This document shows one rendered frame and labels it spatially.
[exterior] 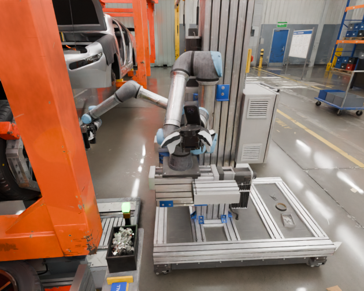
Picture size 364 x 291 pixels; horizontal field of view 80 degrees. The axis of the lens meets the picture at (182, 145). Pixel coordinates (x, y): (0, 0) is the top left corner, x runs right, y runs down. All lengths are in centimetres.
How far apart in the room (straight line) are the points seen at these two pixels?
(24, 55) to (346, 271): 226
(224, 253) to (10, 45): 154
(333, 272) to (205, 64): 172
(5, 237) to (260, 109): 148
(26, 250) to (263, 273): 149
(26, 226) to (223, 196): 99
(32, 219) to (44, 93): 63
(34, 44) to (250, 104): 105
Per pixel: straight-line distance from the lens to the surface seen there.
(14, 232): 136
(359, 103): 611
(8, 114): 159
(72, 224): 118
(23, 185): 158
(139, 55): 501
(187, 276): 179
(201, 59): 108
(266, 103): 139
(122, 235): 129
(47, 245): 133
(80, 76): 400
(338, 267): 217
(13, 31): 90
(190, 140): 72
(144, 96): 181
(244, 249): 168
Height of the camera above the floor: 151
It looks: 26 degrees down
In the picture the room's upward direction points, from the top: straight up
